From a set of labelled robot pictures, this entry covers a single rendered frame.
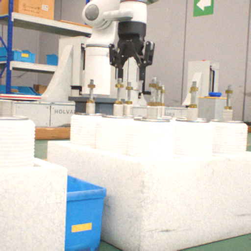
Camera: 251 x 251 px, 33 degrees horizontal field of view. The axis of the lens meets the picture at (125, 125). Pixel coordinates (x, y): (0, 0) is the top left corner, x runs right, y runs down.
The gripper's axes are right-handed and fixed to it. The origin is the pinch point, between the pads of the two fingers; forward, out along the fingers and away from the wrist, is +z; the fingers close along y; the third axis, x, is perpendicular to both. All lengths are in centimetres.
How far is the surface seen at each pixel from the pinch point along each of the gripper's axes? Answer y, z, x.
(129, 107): -0.7, 7.9, 0.5
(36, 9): 419, -121, -305
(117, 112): -9.1, 9.0, 15.3
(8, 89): 416, -4, -261
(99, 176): -11.6, 22.3, 23.1
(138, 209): -24.3, 26.1, 26.4
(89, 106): 2.2, 8.0, 12.4
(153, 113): -20.8, 8.6, 18.1
